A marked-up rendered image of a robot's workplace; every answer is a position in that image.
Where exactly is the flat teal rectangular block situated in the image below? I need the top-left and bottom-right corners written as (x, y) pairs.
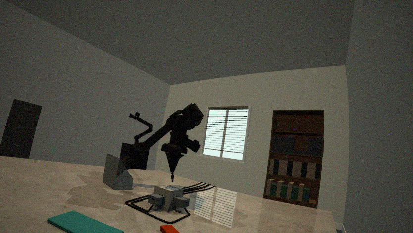
top-left (47, 210), bottom-right (124, 233)

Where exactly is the red rectangular block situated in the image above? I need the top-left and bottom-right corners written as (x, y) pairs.
top-left (160, 225), bottom-right (180, 233)

